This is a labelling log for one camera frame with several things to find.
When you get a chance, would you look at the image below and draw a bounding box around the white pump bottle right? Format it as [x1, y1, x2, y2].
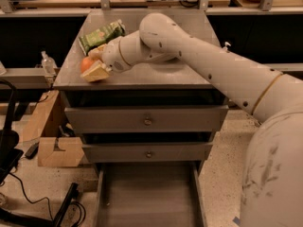
[223, 42, 231, 53]

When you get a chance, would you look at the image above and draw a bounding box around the black floor cable left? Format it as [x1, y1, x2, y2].
[0, 172, 87, 227]

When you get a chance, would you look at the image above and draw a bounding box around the wooden block piece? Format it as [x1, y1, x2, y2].
[38, 137, 84, 167]

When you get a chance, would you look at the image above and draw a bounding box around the orange fruit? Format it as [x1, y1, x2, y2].
[80, 57, 95, 73]

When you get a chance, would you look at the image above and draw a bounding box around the grey open bottom drawer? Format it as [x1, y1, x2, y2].
[93, 162, 208, 227]

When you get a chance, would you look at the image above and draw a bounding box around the green snack bag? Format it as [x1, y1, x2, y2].
[78, 20, 125, 55]

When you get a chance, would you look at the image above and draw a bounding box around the black chair base left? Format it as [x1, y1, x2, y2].
[0, 79, 24, 183]

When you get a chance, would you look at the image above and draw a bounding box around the clear sanitizer bottle left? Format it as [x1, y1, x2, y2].
[41, 51, 57, 75]

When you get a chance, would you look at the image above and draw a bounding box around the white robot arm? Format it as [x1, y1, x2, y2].
[80, 13, 303, 227]

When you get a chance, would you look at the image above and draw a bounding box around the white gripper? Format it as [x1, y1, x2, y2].
[80, 37, 132, 82]

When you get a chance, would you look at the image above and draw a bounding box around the black power brick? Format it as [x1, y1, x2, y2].
[25, 143, 39, 159]

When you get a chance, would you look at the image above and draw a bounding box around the grey drawer cabinet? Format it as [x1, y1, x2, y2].
[52, 9, 240, 172]

